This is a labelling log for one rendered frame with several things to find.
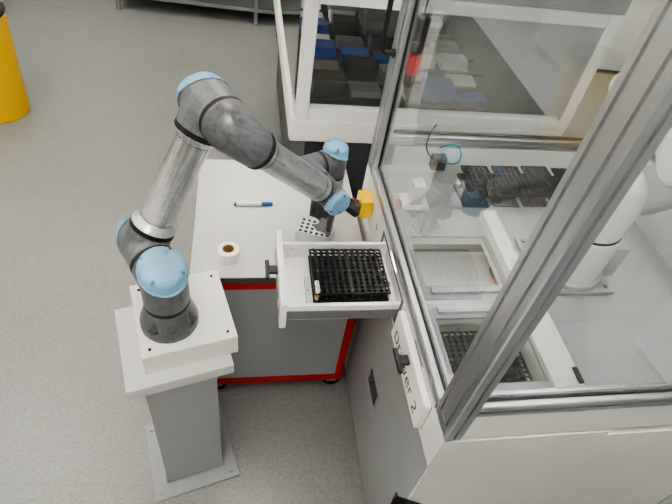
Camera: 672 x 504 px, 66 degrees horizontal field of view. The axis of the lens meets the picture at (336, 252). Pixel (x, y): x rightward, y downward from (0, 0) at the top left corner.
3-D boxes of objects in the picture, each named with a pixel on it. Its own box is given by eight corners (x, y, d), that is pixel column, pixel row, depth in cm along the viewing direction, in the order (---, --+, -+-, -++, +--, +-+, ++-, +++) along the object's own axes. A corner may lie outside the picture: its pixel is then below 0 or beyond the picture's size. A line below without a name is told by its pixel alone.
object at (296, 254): (285, 320, 146) (286, 307, 142) (280, 254, 164) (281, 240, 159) (421, 317, 153) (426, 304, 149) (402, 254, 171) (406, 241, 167)
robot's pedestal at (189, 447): (156, 503, 186) (122, 397, 132) (144, 427, 204) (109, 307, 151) (239, 475, 196) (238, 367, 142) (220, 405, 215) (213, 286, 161)
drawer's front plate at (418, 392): (413, 429, 130) (424, 407, 122) (390, 333, 150) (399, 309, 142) (420, 428, 130) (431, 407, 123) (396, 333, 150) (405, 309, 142)
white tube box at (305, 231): (294, 238, 180) (295, 230, 177) (300, 223, 186) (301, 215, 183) (329, 246, 179) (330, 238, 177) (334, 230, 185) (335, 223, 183)
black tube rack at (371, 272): (312, 308, 150) (314, 293, 146) (307, 263, 162) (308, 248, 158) (386, 306, 154) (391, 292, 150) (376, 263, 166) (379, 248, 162)
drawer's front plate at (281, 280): (278, 329, 146) (280, 304, 138) (274, 254, 166) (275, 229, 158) (285, 328, 146) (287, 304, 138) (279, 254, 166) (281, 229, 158)
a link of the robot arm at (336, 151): (316, 140, 152) (340, 133, 156) (312, 170, 160) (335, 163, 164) (331, 155, 148) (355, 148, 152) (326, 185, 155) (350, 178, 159)
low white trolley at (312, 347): (202, 398, 216) (189, 277, 162) (208, 284, 258) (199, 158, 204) (340, 392, 226) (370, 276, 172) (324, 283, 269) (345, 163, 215)
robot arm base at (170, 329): (148, 351, 134) (143, 329, 127) (134, 307, 142) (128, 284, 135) (206, 332, 140) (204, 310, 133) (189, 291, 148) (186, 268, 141)
